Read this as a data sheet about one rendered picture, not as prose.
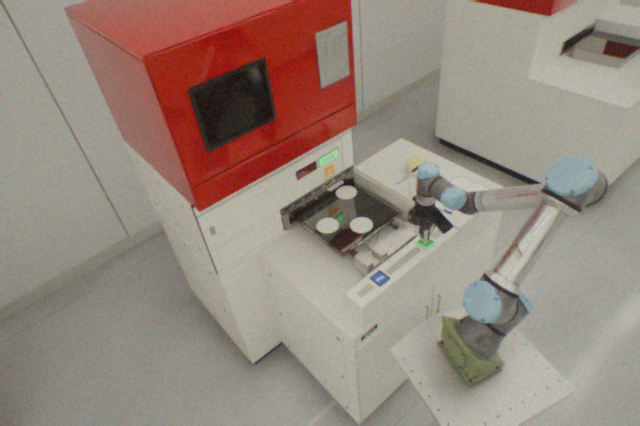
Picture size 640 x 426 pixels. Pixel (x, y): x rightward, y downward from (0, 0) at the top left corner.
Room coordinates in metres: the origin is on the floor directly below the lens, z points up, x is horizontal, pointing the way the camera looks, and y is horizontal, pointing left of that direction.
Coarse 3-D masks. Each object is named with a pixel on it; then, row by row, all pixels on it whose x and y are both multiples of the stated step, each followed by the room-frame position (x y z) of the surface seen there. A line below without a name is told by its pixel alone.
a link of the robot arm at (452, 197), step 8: (432, 184) 1.17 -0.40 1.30; (440, 184) 1.15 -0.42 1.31; (448, 184) 1.14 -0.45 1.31; (432, 192) 1.15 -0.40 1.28; (440, 192) 1.13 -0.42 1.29; (448, 192) 1.11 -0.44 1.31; (456, 192) 1.10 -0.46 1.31; (464, 192) 1.15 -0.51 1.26; (440, 200) 1.12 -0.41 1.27; (448, 200) 1.09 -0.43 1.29; (456, 200) 1.08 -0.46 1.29; (464, 200) 1.10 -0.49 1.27; (448, 208) 1.09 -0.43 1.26; (456, 208) 1.09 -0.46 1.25
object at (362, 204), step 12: (360, 192) 1.66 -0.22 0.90; (312, 204) 1.62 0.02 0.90; (324, 204) 1.61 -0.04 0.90; (336, 204) 1.59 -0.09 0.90; (348, 204) 1.58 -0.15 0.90; (360, 204) 1.57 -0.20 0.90; (372, 204) 1.56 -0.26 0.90; (384, 204) 1.55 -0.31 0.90; (300, 216) 1.54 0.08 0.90; (312, 216) 1.53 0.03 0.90; (324, 216) 1.52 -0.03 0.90; (336, 216) 1.51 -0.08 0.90; (348, 216) 1.50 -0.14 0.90; (360, 216) 1.49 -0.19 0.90; (372, 216) 1.48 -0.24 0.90; (384, 216) 1.47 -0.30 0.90; (312, 228) 1.45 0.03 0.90; (348, 228) 1.42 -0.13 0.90; (372, 228) 1.40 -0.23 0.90; (336, 240) 1.36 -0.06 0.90; (348, 240) 1.35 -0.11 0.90; (360, 240) 1.34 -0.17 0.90
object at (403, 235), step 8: (408, 224) 1.42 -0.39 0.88; (400, 232) 1.37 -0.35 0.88; (408, 232) 1.37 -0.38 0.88; (384, 240) 1.34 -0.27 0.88; (392, 240) 1.33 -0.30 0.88; (400, 240) 1.33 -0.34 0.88; (408, 240) 1.32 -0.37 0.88; (384, 248) 1.29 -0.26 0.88; (392, 248) 1.29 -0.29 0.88; (400, 248) 1.29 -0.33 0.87; (368, 256) 1.26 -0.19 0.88; (376, 256) 1.25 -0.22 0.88; (376, 264) 1.21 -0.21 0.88; (368, 272) 1.18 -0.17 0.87
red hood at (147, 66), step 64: (128, 0) 1.86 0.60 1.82; (192, 0) 1.75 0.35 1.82; (256, 0) 1.65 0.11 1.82; (320, 0) 1.65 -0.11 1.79; (128, 64) 1.41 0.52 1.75; (192, 64) 1.35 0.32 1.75; (256, 64) 1.47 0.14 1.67; (320, 64) 1.63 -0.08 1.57; (128, 128) 1.72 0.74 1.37; (192, 128) 1.32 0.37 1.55; (256, 128) 1.44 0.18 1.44; (320, 128) 1.62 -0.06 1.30; (192, 192) 1.28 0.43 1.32
